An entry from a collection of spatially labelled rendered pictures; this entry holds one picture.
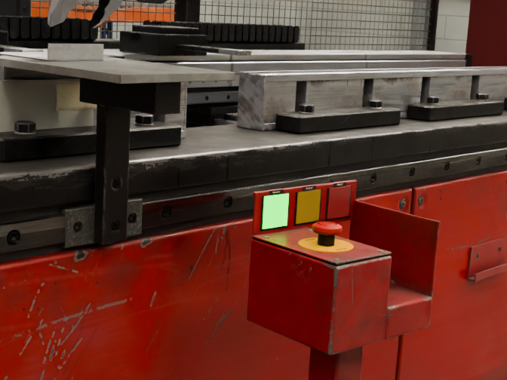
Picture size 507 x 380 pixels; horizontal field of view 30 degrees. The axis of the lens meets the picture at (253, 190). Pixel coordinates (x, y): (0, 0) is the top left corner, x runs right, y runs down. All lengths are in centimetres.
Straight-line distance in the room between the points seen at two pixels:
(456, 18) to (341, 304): 796
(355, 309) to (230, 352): 32
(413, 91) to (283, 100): 40
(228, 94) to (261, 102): 31
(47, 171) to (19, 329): 19
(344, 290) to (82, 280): 33
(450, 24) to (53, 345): 805
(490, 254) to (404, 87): 41
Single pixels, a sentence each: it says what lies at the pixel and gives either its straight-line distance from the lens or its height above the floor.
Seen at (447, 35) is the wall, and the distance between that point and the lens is 910.
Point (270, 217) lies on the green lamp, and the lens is 127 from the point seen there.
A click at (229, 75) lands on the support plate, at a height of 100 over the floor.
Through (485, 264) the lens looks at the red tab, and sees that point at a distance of 206.
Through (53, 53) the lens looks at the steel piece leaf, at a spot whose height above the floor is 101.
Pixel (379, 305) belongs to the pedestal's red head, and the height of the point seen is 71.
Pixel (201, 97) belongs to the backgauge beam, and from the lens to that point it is 184.
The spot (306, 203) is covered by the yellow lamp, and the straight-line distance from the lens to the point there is 132.
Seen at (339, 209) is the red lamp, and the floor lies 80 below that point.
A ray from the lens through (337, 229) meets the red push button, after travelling 122.
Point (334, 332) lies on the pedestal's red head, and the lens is 118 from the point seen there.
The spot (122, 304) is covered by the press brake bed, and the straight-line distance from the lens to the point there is 128.
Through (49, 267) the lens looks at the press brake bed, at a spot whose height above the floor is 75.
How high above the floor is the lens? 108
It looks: 11 degrees down
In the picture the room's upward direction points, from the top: 3 degrees clockwise
